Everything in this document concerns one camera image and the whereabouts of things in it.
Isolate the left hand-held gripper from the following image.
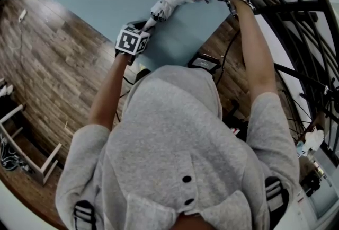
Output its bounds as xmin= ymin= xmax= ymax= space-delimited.
xmin=114 ymin=21 xmax=151 ymax=66

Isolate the white patterned umbrella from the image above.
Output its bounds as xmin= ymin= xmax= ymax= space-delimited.
xmin=142 ymin=0 xmax=197 ymax=31

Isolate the person's left forearm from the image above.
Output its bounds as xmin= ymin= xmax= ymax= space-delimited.
xmin=88 ymin=52 xmax=131 ymax=132

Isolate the person's right forearm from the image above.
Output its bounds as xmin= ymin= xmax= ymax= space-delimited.
xmin=232 ymin=0 xmax=278 ymax=108

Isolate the black device with display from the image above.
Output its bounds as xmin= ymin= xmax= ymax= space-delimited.
xmin=187 ymin=52 xmax=222 ymax=74

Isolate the black metal rack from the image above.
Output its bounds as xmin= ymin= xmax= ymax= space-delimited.
xmin=248 ymin=0 xmax=339 ymax=150

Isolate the white power strip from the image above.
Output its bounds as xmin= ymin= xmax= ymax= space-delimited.
xmin=17 ymin=8 xmax=28 ymax=23

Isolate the grey hooded sweatshirt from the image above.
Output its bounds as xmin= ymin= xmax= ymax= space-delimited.
xmin=55 ymin=64 xmax=301 ymax=230

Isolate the white crumpled bag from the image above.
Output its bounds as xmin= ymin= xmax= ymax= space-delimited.
xmin=296 ymin=129 xmax=325 ymax=158

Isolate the black cable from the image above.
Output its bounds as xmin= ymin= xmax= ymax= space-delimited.
xmin=213 ymin=28 xmax=242 ymax=86

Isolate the white wooden frame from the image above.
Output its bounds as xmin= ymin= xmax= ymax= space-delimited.
xmin=0 ymin=103 xmax=63 ymax=185

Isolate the black and grey shoulder strap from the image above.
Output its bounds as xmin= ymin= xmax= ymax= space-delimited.
xmin=264 ymin=176 xmax=290 ymax=220
xmin=73 ymin=199 xmax=97 ymax=230

